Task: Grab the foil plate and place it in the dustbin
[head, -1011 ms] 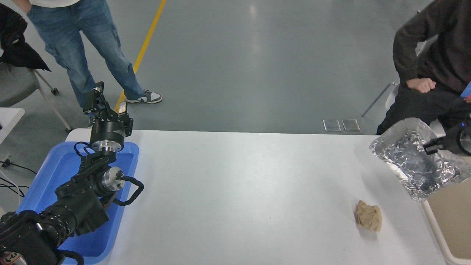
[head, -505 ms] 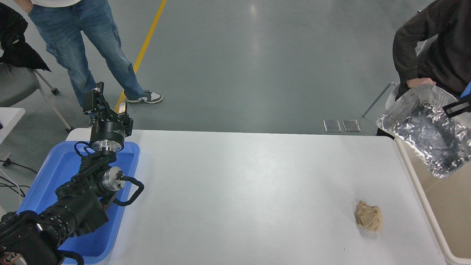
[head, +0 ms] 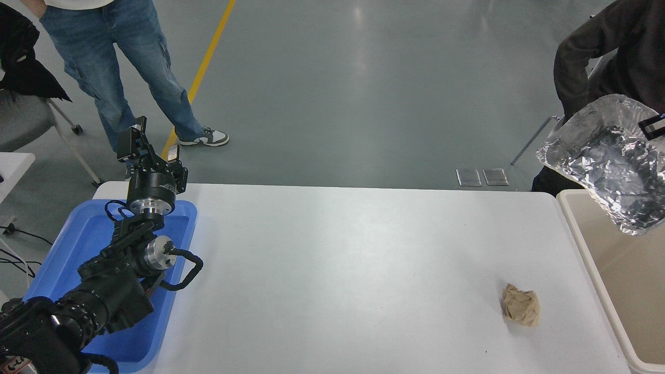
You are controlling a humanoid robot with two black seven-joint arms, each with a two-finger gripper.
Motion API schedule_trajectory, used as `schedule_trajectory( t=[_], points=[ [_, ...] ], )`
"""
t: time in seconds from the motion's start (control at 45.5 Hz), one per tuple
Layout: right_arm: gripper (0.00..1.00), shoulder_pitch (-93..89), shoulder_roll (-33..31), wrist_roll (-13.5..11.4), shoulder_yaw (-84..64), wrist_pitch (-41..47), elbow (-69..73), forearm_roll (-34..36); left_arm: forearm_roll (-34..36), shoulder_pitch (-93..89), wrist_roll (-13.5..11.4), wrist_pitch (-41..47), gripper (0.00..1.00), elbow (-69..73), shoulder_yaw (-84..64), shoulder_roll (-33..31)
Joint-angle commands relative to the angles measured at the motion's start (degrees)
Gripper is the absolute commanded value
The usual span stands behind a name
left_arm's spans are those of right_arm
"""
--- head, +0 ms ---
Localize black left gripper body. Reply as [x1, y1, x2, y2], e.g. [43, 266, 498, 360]
[126, 165, 180, 206]

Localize silver foil plate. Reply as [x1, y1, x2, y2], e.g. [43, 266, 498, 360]
[537, 94, 665, 236]

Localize large pale dustbin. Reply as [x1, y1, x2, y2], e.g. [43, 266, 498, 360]
[556, 189, 665, 374]

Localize blue plastic tray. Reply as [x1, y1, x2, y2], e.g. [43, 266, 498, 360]
[23, 199, 198, 373]

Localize standing person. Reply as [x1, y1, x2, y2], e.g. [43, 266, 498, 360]
[20, 0, 230, 153]

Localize person in dark top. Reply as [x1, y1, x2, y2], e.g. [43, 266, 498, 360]
[531, 0, 665, 196]

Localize grey chair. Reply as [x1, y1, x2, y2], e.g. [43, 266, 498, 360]
[0, 88, 102, 188]

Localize thin metal rod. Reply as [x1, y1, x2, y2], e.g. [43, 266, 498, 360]
[511, 115, 563, 166]

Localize small white side table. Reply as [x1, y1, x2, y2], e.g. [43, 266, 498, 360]
[0, 152, 36, 204]

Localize black jacket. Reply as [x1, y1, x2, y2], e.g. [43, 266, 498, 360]
[0, 5, 72, 102]

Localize crumpled tan paper ball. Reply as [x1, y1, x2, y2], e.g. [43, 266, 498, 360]
[501, 283, 541, 327]

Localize black floor cables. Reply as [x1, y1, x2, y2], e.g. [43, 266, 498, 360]
[0, 222, 54, 278]

